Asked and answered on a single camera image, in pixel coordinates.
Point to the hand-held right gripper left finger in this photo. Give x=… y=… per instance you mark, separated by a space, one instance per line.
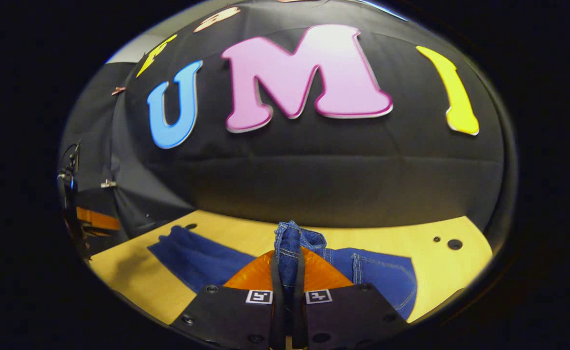
x=277 y=311

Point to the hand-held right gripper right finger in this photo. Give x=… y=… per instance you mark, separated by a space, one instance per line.
x=299 y=316

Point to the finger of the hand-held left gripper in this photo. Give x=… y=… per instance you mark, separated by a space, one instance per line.
x=97 y=219

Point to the blue jeans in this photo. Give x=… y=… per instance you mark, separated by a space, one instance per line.
x=202 y=262

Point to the silver clip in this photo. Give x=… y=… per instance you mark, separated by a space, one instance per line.
x=108 y=183

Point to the red clip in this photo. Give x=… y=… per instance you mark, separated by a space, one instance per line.
x=118 y=90

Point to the black backdrop cloth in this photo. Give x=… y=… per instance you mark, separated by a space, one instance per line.
x=314 y=180

